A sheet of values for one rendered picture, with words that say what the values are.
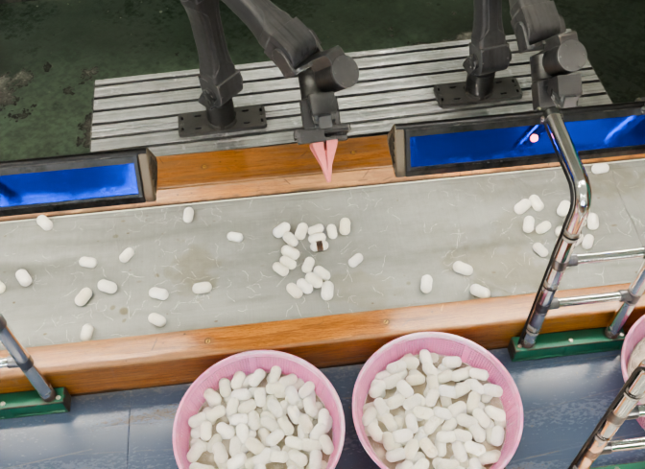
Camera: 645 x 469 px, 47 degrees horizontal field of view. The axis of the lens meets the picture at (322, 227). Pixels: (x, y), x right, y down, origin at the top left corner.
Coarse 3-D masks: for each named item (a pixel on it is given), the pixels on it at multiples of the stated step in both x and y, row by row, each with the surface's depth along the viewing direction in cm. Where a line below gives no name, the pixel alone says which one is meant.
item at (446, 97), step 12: (444, 84) 176; (456, 84) 176; (468, 84) 171; (480, 84) 169; (492, 84) 171; (504, 84) 175; (516, 84) 175; (444, 96) 173; (456, 96) 173; (468, 96) 172; (480, 96) 172; (492, 96) 173; (504, 96) 173; (516, 96) 173
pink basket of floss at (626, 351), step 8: (640, 320) 125; (632, 328) 124; (640, 328) 126; (632, 336) 125; (640, 336) 128; (624, 344) 123; (632, 344) 126; (624, 352) 122; (624, 360) 121; (624, 368) 120; (624, 376) 119; (640, 416) 120; (640, 424) 123
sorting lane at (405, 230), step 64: (320, 192) 148; (384, 192) 148; (448, 192) 147; (512, 192) 147; (640, 192) 146; (0, 256) 140; (64, 256) 140; (192, 256) 139; (256, 256) 139; (320, 256) 138; (384, 256) 138; (448, 256) 138; (512, 256) 138; (64, 320) 131; (128, 320) 131; (192, 320) 130; (256, 320) 130
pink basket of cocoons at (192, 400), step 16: (256, 352) 123; (272, 352) 123; (208, 368) 121; (224, 368) 123; (240, 368) 124; (256, 368) 125; (288, 368) 124; (304, 368) 122; (192, 384) 120; (208, 384) 122; (320, 384) 121; (192, 400) 120; (336, 400) 118; (176, 416) 116; (336, 416) 118; (176, 432) 115; (336, 432) 117; (176, 448) 113; (336, 448) 114; (336, 464) 112
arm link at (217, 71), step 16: (192, 0) 141; (208, 0) 143; (192, 16) 145; (208, 16) 145; (208, 32) 147; (208, 48) 149; (224, 48) 152; (208, 64) 153; (224, 64) 154; (208, 80) 156; (224, 80) 156; (240, 80) 159; (224, 96) 158
